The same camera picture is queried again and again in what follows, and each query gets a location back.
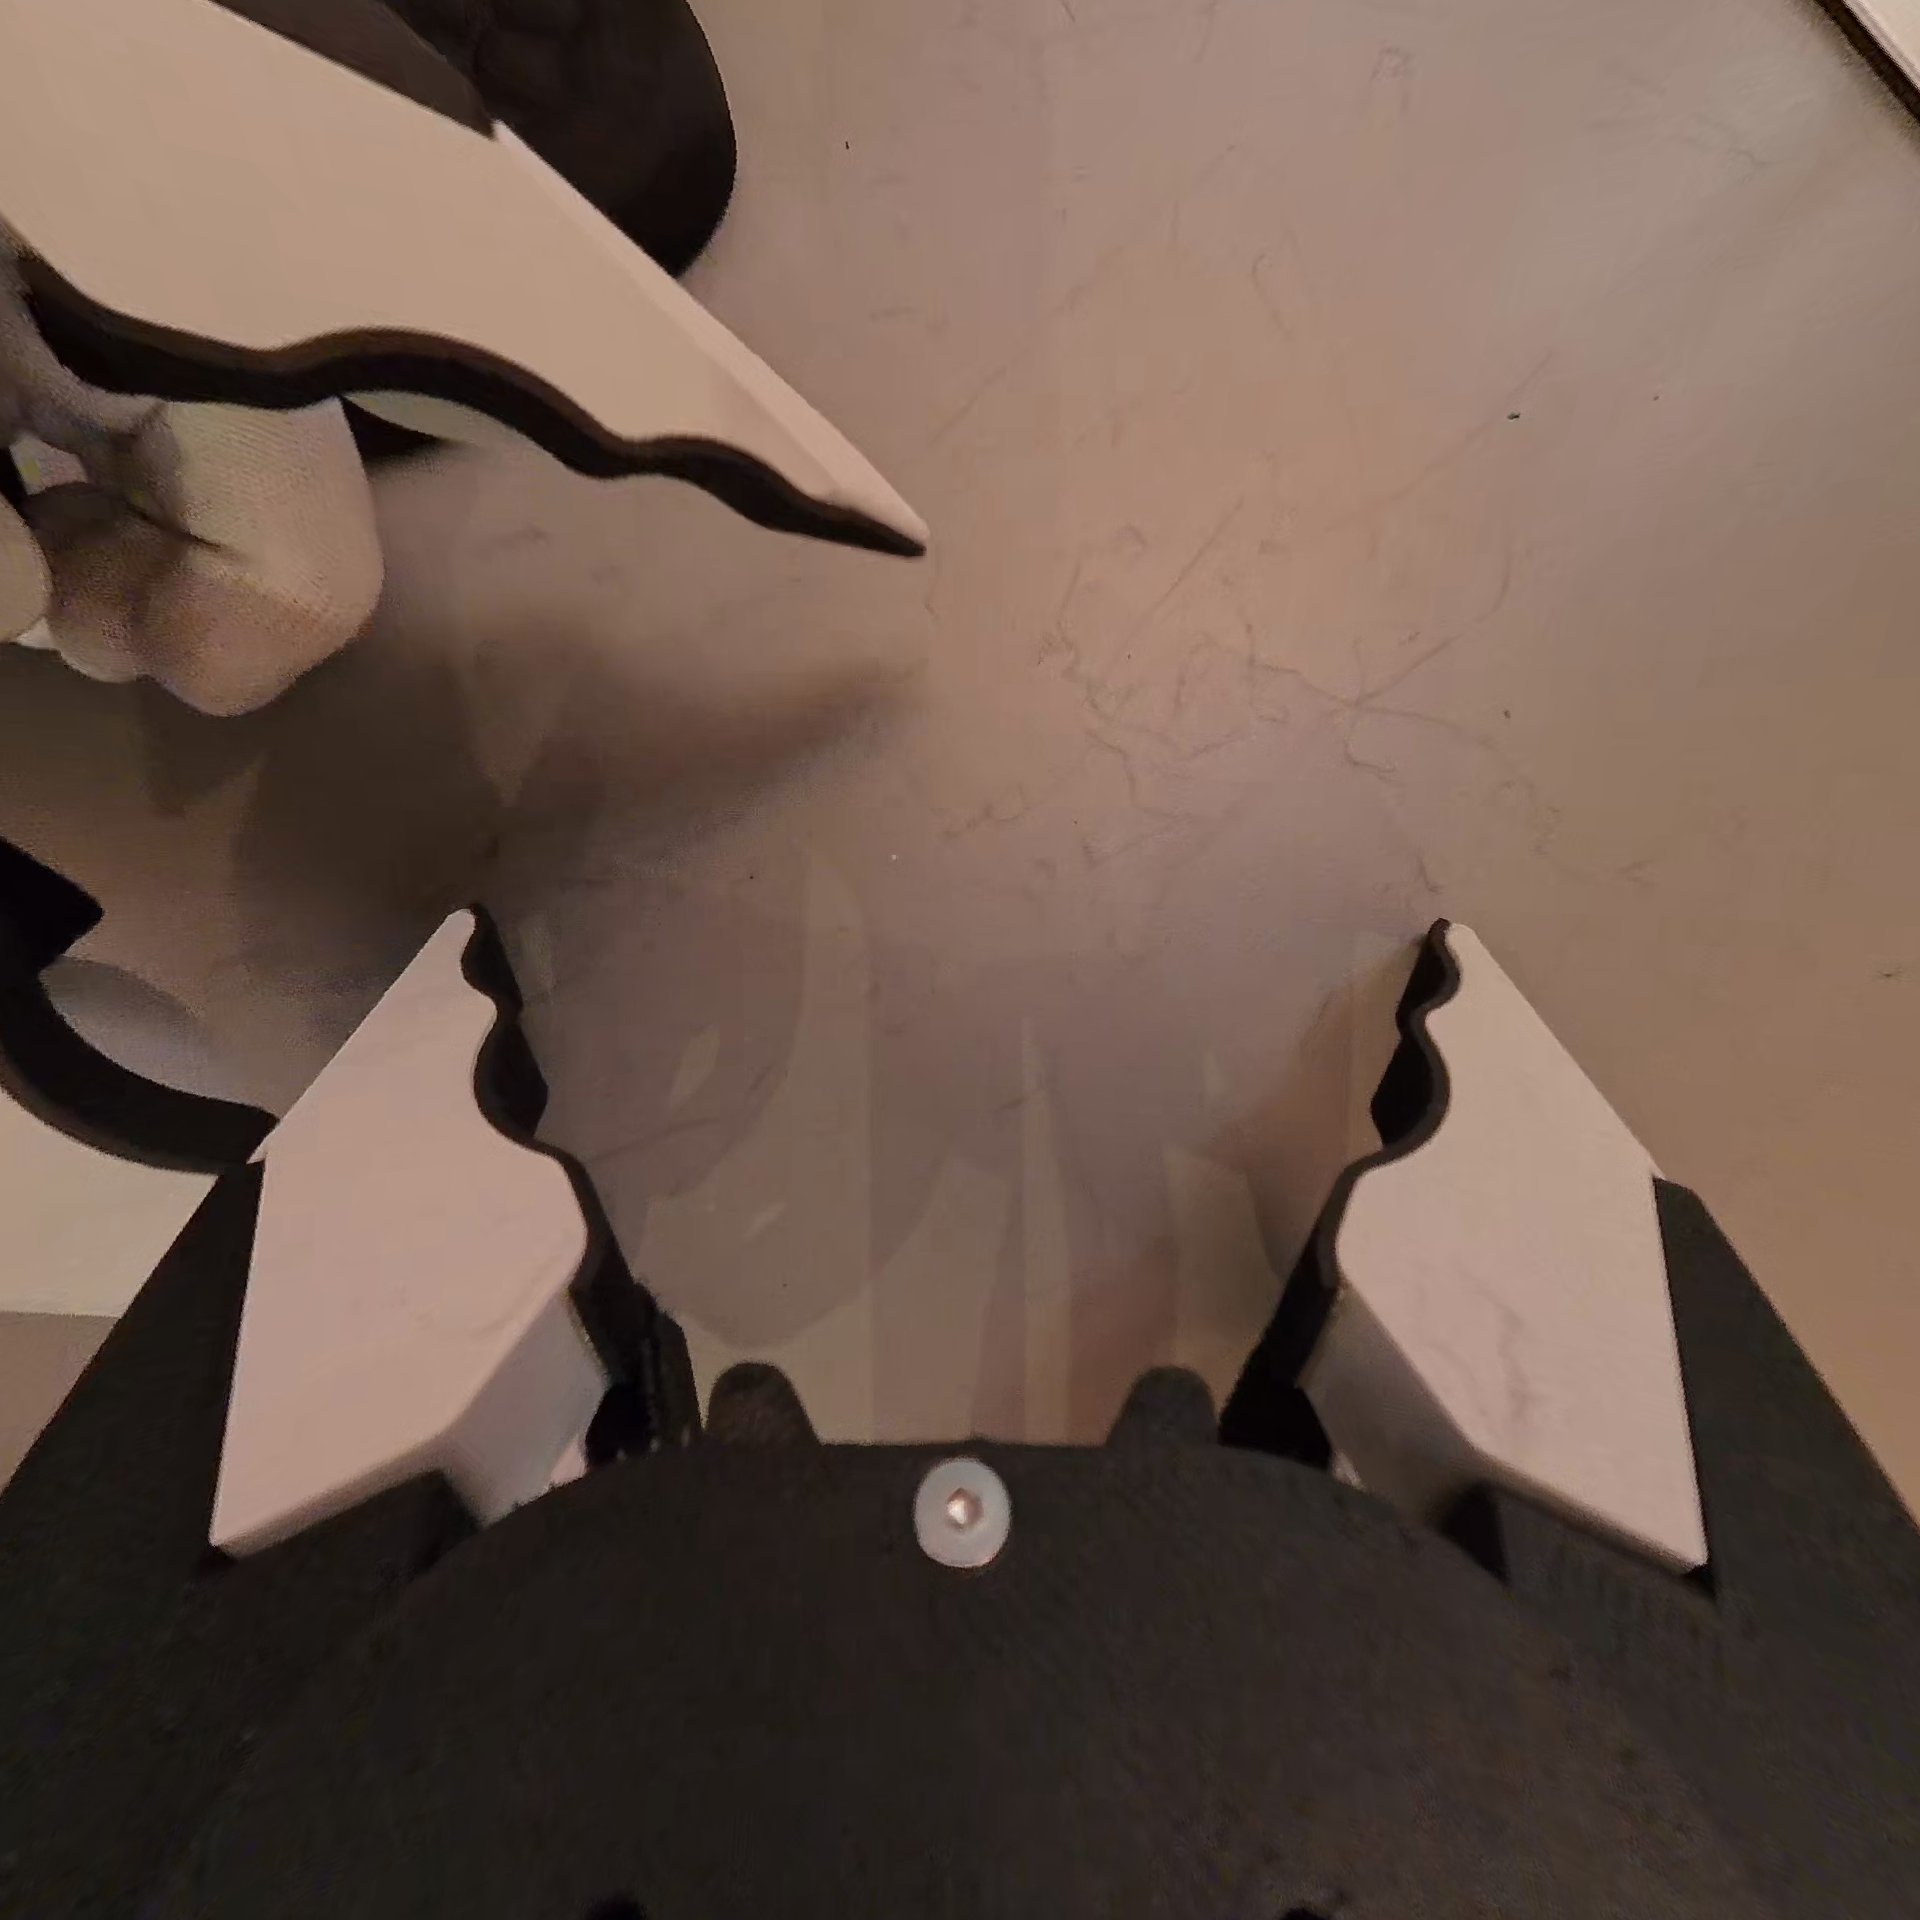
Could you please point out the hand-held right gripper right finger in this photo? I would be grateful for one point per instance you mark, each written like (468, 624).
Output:
(1516, 1305)

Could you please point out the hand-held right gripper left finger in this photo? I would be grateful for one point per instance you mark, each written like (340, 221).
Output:
(405, 1277)

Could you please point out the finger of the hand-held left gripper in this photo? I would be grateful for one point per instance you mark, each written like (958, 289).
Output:
(76, 1231)
(300, 196)

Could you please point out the person's left hand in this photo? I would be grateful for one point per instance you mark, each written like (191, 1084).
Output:
(226, 569)

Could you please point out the white flat board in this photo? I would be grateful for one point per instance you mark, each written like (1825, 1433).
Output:
(1899, 20)

